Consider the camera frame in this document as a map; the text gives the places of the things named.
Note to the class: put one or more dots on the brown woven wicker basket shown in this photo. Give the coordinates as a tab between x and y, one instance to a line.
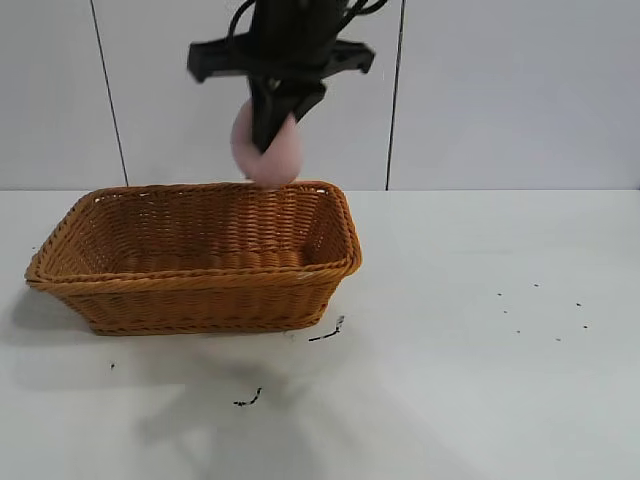
200	300

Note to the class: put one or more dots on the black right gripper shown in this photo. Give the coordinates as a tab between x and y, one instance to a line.
295	35

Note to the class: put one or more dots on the pink peach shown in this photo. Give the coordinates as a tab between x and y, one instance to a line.
281	162

